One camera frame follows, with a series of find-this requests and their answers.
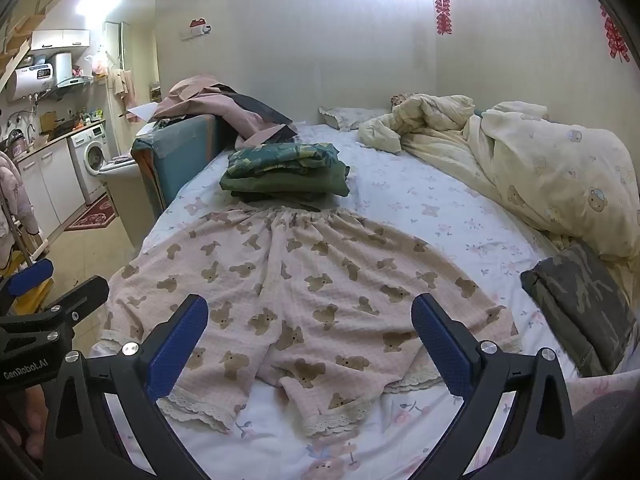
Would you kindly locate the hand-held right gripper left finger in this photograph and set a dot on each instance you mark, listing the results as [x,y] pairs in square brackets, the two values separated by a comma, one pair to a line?
[177,347]

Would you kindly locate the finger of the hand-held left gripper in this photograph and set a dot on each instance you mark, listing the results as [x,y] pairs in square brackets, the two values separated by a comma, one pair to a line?
[82,291]
[31,276]

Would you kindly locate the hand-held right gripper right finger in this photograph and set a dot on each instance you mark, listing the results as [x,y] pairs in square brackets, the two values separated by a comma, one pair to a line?
[442,347]

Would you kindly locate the pink bear print pants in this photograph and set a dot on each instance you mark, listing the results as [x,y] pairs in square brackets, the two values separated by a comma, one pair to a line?
[300,280]

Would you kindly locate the person's left hand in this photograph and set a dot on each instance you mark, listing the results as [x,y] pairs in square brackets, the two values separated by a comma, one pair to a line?
[35,410]

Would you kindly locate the pink padded jacket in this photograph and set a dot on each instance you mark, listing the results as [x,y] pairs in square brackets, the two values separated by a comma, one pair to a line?
[15,200]

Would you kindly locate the red floor rug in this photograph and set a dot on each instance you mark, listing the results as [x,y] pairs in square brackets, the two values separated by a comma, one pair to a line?
[92,214]

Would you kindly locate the white kitchen base cabinet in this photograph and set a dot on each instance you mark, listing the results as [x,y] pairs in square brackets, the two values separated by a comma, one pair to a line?
[50,185]

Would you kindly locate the white side table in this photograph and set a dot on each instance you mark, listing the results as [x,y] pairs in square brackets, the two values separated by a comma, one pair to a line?
[120,175]

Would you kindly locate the white washing machine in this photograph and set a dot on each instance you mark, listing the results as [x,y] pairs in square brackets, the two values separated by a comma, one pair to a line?
[92,160]

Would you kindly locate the rice cooker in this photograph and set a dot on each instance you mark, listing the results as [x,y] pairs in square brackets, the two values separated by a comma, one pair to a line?
[16,142]

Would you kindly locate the camouflage folded garment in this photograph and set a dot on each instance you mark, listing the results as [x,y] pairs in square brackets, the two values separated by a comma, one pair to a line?
[580,300]

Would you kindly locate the white floral bed sheet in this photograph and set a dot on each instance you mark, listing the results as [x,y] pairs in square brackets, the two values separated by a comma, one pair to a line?
[425,200]

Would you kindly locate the teal sofa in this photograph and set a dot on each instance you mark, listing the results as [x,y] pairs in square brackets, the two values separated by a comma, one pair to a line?
[180,155]

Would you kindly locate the olive green folded garment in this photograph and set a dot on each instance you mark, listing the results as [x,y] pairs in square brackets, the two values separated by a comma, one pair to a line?
[280,185]

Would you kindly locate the white water heater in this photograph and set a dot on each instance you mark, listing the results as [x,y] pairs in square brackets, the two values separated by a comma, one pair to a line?
[30,82]

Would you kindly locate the cream bear print duvet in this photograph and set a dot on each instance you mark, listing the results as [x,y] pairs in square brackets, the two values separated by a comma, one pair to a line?
[550,170]

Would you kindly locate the range hood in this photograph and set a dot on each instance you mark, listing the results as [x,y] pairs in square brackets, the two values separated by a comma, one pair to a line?
[67,70]

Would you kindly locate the hanging pink towel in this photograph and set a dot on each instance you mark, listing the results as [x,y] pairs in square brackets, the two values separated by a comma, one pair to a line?
[122,85]

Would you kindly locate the green patterned folded garment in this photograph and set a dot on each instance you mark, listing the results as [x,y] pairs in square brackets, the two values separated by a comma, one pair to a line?
[285,157]

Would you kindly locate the plastic bag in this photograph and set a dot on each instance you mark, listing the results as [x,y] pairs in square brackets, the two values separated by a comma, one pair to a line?
[97,64]

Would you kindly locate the pink clothes pile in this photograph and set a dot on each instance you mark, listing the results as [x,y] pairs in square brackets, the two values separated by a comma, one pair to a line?
[200,97]

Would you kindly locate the floral pillow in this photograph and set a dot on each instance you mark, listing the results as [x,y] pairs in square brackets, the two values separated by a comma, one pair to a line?
[345,117]

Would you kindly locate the dark grey cloth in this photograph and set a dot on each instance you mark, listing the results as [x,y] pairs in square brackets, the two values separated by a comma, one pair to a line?
[260,107]

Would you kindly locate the wooden staircase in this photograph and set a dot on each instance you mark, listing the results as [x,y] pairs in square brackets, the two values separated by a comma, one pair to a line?
[30,15]

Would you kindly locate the red firecracker decoration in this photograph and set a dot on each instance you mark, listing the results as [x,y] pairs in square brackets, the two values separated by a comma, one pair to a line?
[443,7]

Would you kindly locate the white wall cabinet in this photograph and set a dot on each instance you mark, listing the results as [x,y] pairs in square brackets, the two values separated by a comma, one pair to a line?
[60,40]

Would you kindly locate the white wall socket box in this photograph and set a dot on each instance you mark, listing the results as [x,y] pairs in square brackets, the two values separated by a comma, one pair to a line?
[196,30]

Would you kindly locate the red knot wall decoration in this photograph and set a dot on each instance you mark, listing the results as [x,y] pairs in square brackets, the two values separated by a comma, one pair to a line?
[616,35]

